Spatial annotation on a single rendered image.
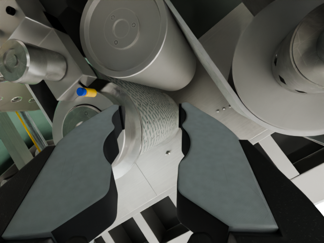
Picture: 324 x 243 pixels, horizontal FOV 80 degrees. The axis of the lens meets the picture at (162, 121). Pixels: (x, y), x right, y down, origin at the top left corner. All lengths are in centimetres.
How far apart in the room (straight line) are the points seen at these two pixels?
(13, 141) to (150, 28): 109
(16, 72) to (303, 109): 28
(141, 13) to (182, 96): 34
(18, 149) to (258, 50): 117
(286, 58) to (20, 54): 23
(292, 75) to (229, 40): 40
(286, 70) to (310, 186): 46
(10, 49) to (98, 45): 10
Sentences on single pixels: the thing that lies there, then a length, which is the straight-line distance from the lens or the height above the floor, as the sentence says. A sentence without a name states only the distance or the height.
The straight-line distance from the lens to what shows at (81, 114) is 28.
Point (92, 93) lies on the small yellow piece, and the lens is 22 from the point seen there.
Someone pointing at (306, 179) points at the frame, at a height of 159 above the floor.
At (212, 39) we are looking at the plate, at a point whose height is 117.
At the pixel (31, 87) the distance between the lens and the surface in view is 38.
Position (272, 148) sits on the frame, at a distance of 58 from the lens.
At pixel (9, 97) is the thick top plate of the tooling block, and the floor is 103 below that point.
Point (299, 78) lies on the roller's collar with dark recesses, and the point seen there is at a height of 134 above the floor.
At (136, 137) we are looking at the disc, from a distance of 26.
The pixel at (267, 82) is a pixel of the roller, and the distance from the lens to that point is 24.
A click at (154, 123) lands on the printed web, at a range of 33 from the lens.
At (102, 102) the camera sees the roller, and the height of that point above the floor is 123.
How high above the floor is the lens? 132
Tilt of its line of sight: 6 degrees down
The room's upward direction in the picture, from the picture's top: 145 degrees clockwise
